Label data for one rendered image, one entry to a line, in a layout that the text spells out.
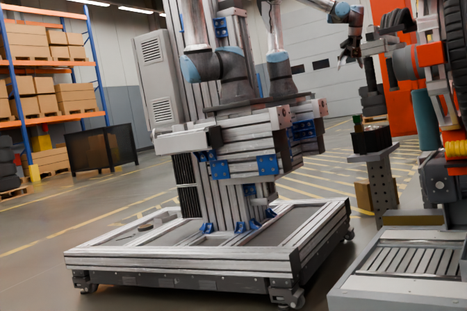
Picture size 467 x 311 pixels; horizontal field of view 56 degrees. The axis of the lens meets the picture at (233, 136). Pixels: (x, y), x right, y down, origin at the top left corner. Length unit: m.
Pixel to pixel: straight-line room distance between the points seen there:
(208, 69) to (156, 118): 0.54
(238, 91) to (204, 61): 0.18
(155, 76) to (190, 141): 0.53
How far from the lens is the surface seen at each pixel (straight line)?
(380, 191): 2.51
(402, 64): 1.82
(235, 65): 1.78
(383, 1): 2.31
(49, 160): 12.10
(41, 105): 12.22
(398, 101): 2.27
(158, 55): 2.15
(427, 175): 2.09
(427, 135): 1.97
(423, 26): 1.61
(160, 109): 2.15
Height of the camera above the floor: 0.78
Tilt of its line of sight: 3 degrees down
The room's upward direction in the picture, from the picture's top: 10 degrees counter-clockwise
